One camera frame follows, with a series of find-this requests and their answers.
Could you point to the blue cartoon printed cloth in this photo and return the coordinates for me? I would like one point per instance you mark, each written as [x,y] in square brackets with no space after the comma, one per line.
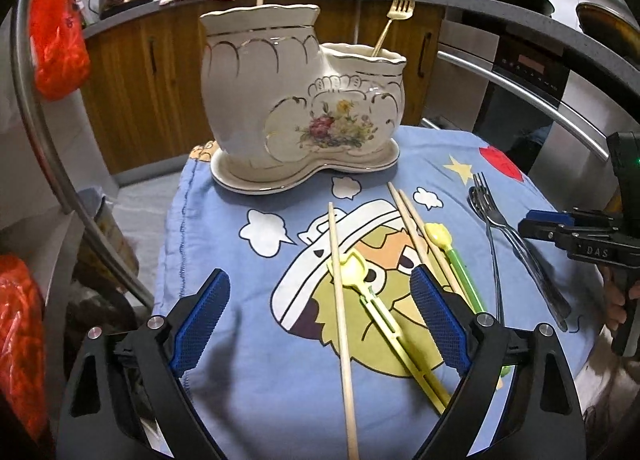
[300,190]

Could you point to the person's right hand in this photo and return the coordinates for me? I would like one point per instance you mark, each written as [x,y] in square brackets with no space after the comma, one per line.
[612,300]

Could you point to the gold fork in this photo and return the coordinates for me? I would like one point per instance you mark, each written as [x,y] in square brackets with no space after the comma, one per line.
[402,7]

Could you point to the silver fork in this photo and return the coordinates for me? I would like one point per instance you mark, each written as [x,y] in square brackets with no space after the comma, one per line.
[481,190]

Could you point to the silver spoon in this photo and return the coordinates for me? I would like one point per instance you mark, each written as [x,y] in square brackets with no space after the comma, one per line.
[530,260]

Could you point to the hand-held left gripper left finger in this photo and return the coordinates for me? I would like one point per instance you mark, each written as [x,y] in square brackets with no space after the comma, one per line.
[202,320]

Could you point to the wooden kitchen cabinets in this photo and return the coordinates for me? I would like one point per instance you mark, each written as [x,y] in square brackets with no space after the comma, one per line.
[145,89]

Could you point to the floral ceramic utensil holder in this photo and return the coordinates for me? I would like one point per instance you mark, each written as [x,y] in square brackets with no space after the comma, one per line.
[250,89]

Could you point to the stainless steel oven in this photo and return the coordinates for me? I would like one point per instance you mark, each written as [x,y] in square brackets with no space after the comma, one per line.
[530,64]

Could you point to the green yellow training chopsticks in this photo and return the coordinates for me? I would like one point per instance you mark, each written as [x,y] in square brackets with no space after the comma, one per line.
[437,235]

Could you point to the curved metal bar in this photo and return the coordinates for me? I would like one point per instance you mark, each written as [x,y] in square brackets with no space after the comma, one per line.
[32,104]

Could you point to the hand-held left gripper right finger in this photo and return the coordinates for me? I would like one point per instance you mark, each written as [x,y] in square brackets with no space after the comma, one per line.
[437,320]

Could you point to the white ceramic saucer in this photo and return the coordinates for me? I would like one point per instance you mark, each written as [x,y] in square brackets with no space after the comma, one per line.
[240,183]

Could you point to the yellow plastic training chopsticks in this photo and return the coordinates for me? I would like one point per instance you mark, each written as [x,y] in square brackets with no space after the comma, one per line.
[380,310]

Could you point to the brown frying pan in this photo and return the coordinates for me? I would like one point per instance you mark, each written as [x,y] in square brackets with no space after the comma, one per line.
[612,29]

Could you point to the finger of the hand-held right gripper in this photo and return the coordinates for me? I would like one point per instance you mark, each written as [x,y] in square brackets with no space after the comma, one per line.
[547,217]
[540,231]

